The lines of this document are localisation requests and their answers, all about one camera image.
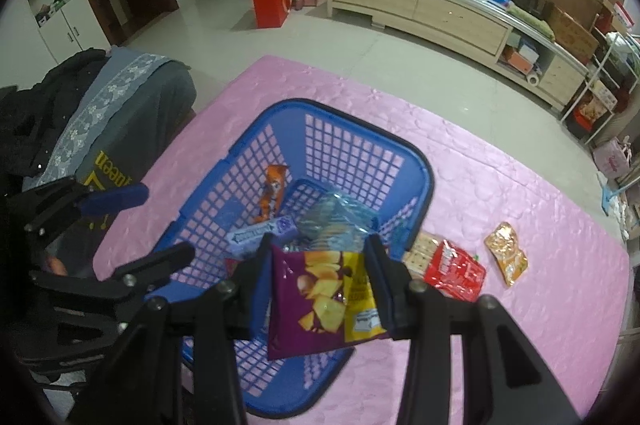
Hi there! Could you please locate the brown cardboard box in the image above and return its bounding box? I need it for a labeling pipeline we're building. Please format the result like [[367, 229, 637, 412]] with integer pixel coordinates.
[[547, 5, 600, 53]]

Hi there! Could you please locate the gold orange snack packet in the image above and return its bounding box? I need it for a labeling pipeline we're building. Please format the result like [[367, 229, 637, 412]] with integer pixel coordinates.
[[483, 221, 529, 288]]

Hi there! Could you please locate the clear blue-edged snack packet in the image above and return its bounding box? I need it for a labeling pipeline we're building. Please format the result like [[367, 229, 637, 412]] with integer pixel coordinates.
[[295, 192, 386, 256]]

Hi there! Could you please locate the orange snack bar packet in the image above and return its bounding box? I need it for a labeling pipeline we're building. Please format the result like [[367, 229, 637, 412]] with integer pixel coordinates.
[[252, 164, 291, 226]]

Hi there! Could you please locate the dark jacket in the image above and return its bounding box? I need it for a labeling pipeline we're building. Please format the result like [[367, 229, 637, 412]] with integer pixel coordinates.
[[0, 48, 108, 178]]

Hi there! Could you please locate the pink bag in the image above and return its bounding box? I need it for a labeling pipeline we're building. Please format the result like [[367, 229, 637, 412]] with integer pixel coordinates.
[[592, 138, 633, 178]]

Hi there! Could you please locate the blue mop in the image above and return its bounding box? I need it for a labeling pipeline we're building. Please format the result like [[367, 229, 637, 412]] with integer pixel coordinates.
[[597, 175, 640, 216]]

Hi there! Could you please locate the orange box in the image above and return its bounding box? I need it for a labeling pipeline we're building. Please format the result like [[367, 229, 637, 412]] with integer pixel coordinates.
[[507, 50, 536, 73]]

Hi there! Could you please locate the beige low cabinet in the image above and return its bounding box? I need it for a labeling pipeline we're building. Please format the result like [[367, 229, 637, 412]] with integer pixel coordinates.
[[326, 0, 591, 111]]

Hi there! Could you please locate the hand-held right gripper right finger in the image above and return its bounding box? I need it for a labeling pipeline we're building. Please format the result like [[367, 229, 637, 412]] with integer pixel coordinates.
[[362, 234, 583, 425]]

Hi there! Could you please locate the green folded cloth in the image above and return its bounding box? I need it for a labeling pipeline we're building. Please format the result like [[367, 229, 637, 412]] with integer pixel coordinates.
[[507, 2, 557, 40]]

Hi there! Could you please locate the pink quilted table cover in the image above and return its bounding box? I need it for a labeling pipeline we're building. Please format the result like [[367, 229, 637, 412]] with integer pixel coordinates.
[[92, 54, 632, 425]]

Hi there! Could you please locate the grey lace-trimmed cloth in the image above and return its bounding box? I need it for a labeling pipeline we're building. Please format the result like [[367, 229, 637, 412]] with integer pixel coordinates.
[[22, 45, 173, 186]]

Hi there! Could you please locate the blue plastic basket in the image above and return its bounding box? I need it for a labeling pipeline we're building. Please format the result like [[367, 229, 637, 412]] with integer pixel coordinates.
[[160, 99, 435, 420]]

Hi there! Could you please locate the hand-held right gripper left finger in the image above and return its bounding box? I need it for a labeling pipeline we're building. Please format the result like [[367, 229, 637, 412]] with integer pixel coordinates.
[[70, 235, 276, 425]]

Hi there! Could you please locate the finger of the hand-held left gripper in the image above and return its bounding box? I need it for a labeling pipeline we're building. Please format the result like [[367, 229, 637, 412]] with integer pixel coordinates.
[[10, 178, 150, 246], [30, 242, 196, 321]]

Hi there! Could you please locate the clear pale cracker packet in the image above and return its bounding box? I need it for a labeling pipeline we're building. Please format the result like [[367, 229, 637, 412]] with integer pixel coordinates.
[[402, 230, 446, 278]]

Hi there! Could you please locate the blue tube-shaped packet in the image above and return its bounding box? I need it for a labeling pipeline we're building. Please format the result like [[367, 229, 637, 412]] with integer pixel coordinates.
[[226, 214, 300, 256]]

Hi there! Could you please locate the dark grey printed shirt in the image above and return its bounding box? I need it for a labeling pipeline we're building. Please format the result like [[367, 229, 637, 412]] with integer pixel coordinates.
[[60, 60, 197, 276]]

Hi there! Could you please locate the white metal rack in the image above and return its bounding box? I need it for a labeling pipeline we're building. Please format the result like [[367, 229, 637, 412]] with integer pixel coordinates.
[[560, 32, 640, 146]]

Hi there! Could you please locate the red and white box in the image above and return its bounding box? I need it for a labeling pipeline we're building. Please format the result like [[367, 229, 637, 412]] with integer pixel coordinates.
[[612, 0, 636, 28]]

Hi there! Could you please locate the purple and yellow chip bag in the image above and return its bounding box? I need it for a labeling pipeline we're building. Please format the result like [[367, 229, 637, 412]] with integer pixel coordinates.
[[267, 245, 388, 361]]

